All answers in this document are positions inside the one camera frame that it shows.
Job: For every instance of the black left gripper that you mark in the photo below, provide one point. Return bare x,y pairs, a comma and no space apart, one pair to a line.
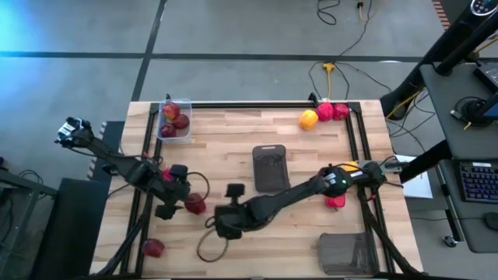
173,190

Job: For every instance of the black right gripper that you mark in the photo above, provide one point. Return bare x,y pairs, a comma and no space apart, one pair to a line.
231,219

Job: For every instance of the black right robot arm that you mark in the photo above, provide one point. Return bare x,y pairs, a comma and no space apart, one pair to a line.
288,196

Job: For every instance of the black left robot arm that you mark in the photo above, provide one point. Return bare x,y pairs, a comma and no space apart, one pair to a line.
116,161

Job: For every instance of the clear plastic bin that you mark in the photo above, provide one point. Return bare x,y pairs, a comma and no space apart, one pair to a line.
186,136

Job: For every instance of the grey plastic basket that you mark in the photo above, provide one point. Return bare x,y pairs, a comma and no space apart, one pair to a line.
348,254
271,169

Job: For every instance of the black white striped tape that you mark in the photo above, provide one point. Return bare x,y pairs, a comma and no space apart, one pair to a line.
97,155

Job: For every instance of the black cabinet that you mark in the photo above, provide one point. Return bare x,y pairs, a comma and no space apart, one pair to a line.
66,229

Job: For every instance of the yellow bell pepper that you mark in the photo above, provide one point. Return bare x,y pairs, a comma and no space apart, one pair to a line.
308,120
351,166

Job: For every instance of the white paper sheet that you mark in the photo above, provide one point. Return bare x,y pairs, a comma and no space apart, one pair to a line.
418,188

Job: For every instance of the caster wheel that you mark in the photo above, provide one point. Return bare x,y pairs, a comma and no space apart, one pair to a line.
450,241

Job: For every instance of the grey desk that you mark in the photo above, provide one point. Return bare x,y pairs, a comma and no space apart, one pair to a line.
447,116

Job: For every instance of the black computer keyboard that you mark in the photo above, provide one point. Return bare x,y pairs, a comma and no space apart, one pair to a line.
480,182

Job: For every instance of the black monitor stand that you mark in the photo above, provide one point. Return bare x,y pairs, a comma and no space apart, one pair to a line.
439,54

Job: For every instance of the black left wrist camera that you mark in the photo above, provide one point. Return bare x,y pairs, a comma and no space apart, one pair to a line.
179,171

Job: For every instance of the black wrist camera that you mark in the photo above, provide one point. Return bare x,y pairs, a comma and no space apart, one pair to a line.
179,171
235,190

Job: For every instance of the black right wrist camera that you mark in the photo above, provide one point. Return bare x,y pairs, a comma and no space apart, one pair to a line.
235,190

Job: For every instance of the black aluminium table frame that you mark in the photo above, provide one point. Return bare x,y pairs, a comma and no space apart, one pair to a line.
253,105

